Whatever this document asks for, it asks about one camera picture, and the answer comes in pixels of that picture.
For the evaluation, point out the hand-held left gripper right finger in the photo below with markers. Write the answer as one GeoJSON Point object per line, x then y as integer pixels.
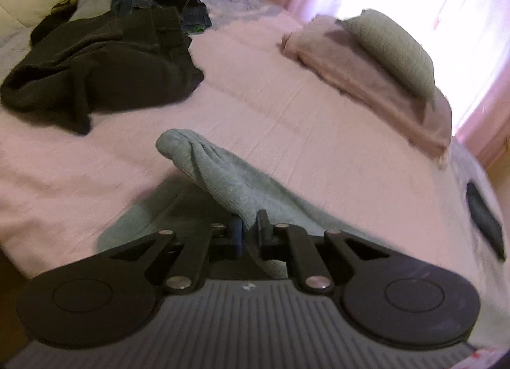
{"type": "Point", "coordinates": [263, 233]}

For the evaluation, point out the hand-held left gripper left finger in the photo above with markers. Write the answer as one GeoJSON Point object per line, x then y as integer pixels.
{"type": "Point", "coordinates": [235, 235]}

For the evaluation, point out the grey sweatpants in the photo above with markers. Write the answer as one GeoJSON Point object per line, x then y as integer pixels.
{"type": "Point", "coordinates": [223, 177]}

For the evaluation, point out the pink folded blanket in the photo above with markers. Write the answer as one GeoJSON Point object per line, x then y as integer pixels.
{"type": "Point", "coordinates": [358, 86]}

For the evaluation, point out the green garment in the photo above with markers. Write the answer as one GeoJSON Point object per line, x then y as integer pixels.
{"type": "Point", "coordinates": [197, 29]}

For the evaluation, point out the black pants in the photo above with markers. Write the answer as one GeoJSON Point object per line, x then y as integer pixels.
{"type": "Point", "coordinates": [99, 70]}

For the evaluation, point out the dark folded cloth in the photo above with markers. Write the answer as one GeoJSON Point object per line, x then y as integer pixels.
{"type": "Point", "coordinates": [484, 217]}

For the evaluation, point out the green checked pillow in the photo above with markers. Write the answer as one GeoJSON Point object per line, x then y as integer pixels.
{"type": "Point", "coordinates": [390, 46]}

